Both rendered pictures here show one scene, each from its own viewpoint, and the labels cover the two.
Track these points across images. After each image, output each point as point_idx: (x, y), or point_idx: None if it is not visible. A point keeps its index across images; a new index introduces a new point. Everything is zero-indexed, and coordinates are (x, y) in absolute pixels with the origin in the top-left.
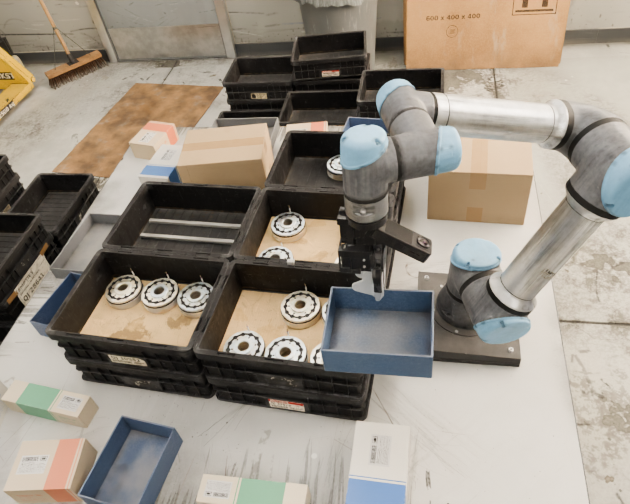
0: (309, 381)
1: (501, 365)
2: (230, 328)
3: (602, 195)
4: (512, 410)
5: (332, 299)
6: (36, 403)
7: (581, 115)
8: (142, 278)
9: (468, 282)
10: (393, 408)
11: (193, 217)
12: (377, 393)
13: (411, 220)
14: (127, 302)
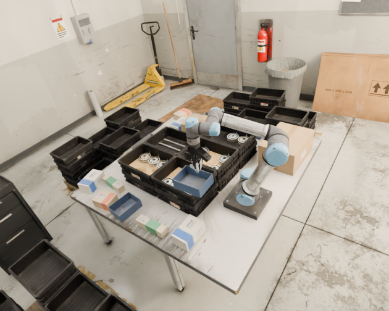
0: (179, 197)
1: (250, 217)
2: (168, 176)
3: (265, 156)
4: (244, 231)
5: (185, 168)
6: (109, 181)
7: (272, 131)
8: (152, 155)
9: (241, 181)
10: (207, 218)
11: (176, 141)
12: (205, 212)
13: (252, 163)
14: (144, 160)
